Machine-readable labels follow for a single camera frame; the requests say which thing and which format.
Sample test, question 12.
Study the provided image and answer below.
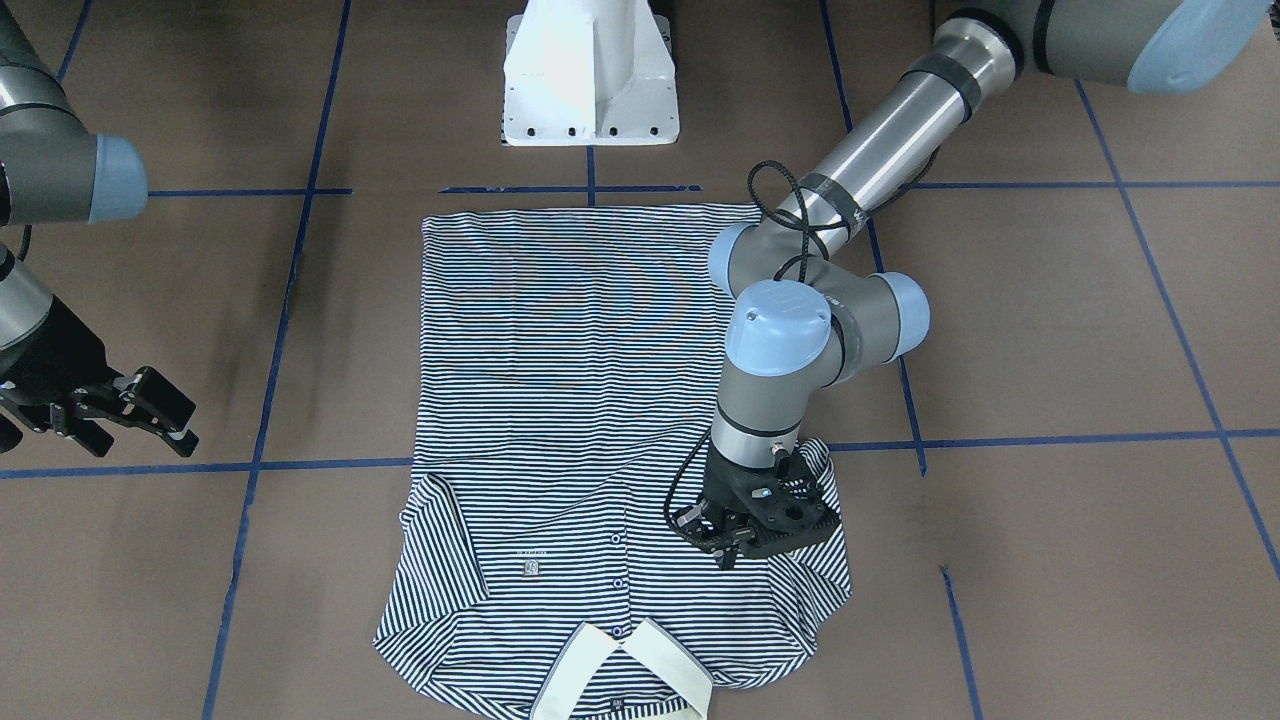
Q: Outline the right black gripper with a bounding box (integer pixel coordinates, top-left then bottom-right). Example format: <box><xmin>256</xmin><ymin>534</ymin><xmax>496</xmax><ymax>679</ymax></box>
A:
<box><xmin>1</xmin><ymin>297</ymin><xmax>200</xmax><ymax>457</ymax></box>

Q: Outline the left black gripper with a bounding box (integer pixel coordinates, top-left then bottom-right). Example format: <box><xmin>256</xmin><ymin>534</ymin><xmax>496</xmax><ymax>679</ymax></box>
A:
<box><xmin>668</xmin><ymin>447</ymin><xmax>801</xmax><ymax>571</ymax></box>

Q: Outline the blue white striped polo shirt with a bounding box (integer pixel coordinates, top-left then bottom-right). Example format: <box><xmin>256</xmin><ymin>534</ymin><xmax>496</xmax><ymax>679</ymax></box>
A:
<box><xmin>372</xmin><ymin>202</ymin><xmax>851</xmax><ymax>719</ymax></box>

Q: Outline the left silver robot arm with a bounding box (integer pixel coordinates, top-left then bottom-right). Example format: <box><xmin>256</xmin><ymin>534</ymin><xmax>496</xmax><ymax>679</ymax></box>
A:
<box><xmin>698</xmin><ymin>1</ymin><xmax>1268</xmax><ymax>562</ymax></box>

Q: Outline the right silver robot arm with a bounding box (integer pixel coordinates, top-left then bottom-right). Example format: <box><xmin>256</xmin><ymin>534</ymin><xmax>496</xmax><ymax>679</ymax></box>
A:
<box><xmin>1</xmin><ymin>8</ymin><xmax>198</xmax><ymax>457</ymax></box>

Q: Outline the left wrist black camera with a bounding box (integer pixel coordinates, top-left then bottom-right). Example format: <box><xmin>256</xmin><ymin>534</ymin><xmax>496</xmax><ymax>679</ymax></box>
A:
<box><xmin>739</xmin><ymin>451</ymin><xmax>840</xmax><ymax>559</ymax></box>

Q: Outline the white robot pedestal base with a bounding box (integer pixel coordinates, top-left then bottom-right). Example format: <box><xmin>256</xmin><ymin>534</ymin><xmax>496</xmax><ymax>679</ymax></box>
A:
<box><xmin>500</xmin><ymin>1</ymin><xmax>681</xmax><ymax>147</ymax></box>

